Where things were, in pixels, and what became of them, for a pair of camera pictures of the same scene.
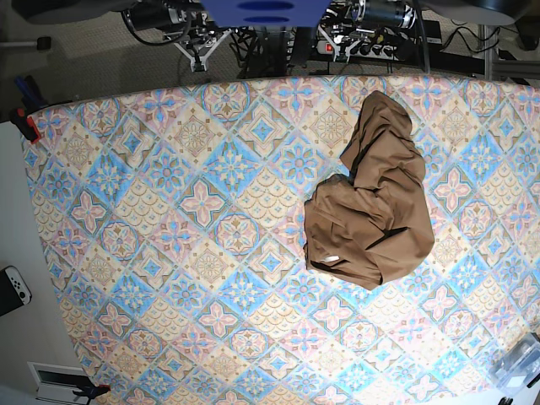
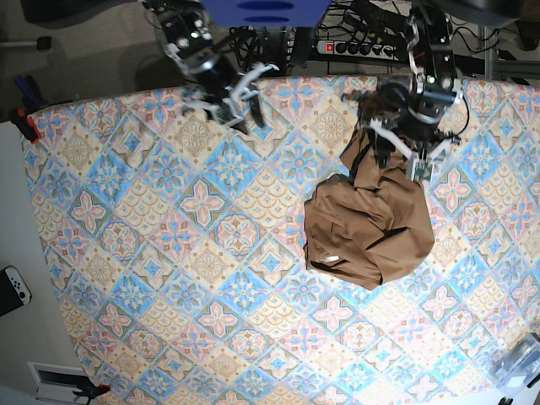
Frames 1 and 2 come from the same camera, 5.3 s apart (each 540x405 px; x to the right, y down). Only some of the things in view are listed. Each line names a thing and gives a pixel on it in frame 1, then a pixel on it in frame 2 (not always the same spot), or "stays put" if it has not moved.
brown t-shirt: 373,223 stays put
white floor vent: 56,382 stays put
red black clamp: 26,125 stays put
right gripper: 342,45 -> 410,120
